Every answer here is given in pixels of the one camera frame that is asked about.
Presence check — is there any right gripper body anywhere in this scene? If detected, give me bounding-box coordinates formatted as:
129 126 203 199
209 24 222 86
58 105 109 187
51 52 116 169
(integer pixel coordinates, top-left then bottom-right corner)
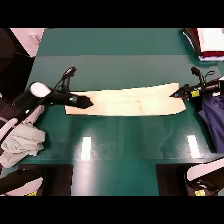
168 83 202 100

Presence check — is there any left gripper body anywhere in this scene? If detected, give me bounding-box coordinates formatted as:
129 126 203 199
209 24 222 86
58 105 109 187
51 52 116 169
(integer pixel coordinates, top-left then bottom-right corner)
65 94 95 109

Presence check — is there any purple garment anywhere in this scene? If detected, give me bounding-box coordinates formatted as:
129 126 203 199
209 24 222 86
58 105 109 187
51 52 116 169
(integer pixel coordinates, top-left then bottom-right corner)
197 91 224 153

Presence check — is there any pale pink garment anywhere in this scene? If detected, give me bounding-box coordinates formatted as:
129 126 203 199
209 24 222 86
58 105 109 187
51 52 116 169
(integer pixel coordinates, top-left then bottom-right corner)
22 104 46 127

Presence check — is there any white garment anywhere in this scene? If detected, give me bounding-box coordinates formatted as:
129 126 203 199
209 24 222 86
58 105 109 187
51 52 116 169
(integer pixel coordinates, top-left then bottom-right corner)
196 28 224 53

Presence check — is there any pale grey garment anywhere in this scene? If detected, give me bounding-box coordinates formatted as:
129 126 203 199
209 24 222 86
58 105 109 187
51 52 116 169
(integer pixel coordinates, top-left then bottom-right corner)
0 122 47 169

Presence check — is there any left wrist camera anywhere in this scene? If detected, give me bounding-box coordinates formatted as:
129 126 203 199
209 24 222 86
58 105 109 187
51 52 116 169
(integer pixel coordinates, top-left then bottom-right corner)
54 66 78 94

